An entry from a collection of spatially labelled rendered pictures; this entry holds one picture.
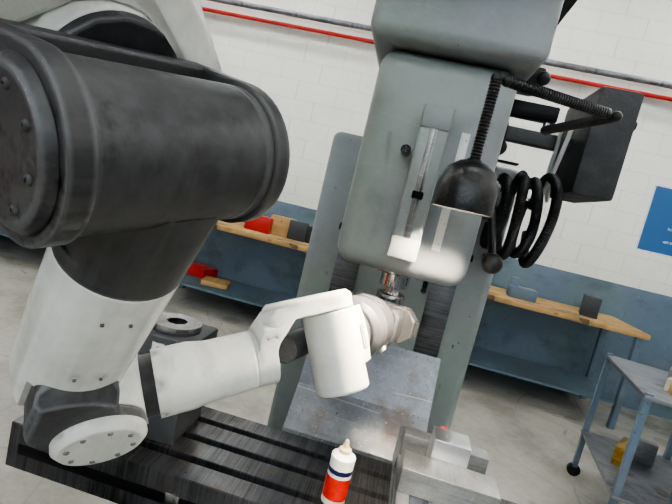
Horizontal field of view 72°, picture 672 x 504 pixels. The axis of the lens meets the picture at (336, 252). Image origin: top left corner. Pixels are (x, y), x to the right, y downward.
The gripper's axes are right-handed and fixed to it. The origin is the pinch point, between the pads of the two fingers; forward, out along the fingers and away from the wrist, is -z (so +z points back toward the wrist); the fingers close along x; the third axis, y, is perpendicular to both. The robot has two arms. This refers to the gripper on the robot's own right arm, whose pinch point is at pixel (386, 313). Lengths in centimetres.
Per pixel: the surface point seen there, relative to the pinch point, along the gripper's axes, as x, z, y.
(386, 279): 0.8, 2.3, -5.9
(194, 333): 30.9, 8.2, 12.6
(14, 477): 143, -48, 123
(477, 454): -20.0, -8.5, 20.5
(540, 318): -51, -445, 52
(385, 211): 1.5, 9.8, -16.5
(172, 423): 28.6, 12.0, 27.6
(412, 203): -2.8, 12.7, -18.4
